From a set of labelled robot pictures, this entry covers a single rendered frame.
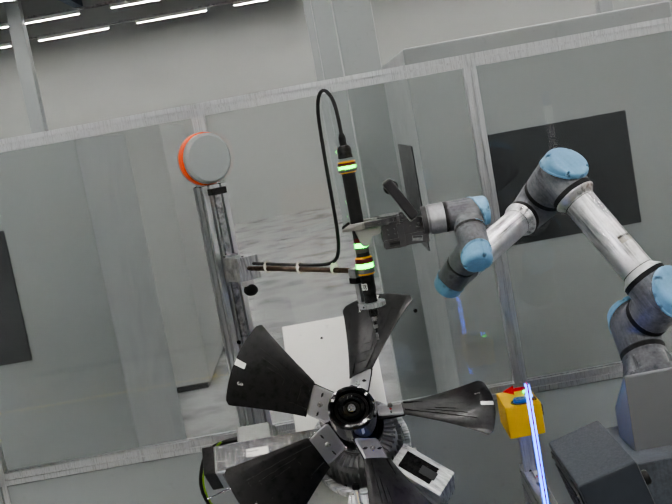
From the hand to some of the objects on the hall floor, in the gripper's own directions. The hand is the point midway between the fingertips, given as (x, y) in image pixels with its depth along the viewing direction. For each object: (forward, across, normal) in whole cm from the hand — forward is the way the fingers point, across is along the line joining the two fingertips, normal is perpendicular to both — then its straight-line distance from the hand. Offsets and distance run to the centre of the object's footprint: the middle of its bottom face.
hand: (345, 225), depth 260 cm
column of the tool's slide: (+38, +59, -166) cm, 180 cm away
